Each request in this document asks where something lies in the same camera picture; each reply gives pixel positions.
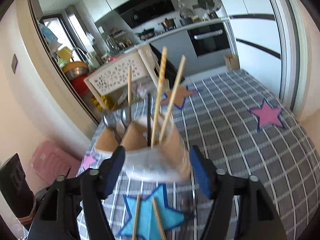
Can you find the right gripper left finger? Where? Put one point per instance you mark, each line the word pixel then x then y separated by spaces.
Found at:
pixel 109 171

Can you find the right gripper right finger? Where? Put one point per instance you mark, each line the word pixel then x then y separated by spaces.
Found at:
pixel 204 171

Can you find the wooden chopstick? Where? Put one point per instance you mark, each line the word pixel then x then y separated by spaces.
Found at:
pixel 158 219
pixel 136 218
pixel 172 98

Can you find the dark translucent plastic spoon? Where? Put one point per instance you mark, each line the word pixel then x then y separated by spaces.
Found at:
pixel 110 123

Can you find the white plastic utensil holder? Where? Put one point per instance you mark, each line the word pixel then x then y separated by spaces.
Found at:
pixel 166 162

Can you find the grey checked tablecloth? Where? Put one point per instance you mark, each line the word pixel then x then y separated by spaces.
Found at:
pixel 217 119

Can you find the pink plastic stool stack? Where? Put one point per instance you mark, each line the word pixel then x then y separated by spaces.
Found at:
pixel 49 161

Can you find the beige flower-pattern rack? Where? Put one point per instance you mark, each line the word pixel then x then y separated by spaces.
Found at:
pixel 115 75

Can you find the red container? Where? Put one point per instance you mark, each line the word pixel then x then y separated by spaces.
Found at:
pixel 79 85

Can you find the orange and steel bowls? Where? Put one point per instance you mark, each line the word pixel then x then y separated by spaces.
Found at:
pixel 75 69

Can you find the cardboard box on floor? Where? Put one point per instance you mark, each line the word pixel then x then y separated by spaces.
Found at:
pixel 232 62

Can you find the black built-in oven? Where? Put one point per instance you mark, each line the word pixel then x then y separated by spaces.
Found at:
pixel 209 39

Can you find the black wok on stove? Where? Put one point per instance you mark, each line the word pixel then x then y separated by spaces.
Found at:
pixel 146 34

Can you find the brass cooking pot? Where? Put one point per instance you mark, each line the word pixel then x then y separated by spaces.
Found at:
pixel 168 24

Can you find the white refrigerator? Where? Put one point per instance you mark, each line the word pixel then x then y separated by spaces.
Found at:
pixel 257 40

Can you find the black range hood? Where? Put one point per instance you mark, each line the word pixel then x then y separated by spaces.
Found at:
pixel 137 12

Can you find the grey wall switch panel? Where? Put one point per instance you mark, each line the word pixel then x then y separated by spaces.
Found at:
pixel 14 63

